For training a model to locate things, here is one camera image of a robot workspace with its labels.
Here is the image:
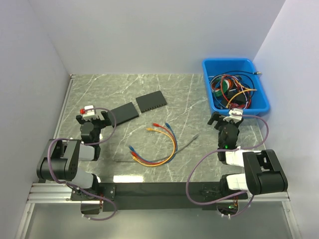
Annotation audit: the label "black network switch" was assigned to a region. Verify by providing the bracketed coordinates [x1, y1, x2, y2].
[136, 91, 167, 113]
[111, 102, 139, 126]

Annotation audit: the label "grey ethernet cable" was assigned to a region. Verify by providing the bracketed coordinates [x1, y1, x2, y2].
[116, 133, 199, 164]

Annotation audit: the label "orange ethernet cable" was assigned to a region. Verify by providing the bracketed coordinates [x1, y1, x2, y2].
[131, 127, 176, 167]

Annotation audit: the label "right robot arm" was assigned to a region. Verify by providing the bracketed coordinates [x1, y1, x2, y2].
[208, 109, 288, 199]

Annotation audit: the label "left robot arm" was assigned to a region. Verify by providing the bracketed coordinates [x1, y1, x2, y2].
[36, 106, 114, 200]

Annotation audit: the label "blue plastic bin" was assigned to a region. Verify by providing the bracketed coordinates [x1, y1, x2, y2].
[202, 58, 270, 115]

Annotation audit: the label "black mounting base bar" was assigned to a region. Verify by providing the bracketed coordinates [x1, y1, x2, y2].
[70, 182, 249, 213]

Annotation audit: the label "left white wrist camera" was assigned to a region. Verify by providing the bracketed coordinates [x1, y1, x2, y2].
[80, 105, 97, 120]

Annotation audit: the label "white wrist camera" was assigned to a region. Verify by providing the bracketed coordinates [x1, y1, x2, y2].
[223, 108, 243, 123]
[80, 105, 97, 120]

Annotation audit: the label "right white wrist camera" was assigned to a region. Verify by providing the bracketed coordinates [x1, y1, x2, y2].
[223, 108, 243, 123]

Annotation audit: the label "tangled cables in bin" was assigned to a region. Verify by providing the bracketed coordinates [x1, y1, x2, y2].
[209, 71, 263, 110]

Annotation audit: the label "blue ethernet cable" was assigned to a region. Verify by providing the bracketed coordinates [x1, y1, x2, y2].
[128, 122, 178, 164]

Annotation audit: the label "red ethernet cable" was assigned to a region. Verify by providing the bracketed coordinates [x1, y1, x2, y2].
[131, 122, 177, 164]

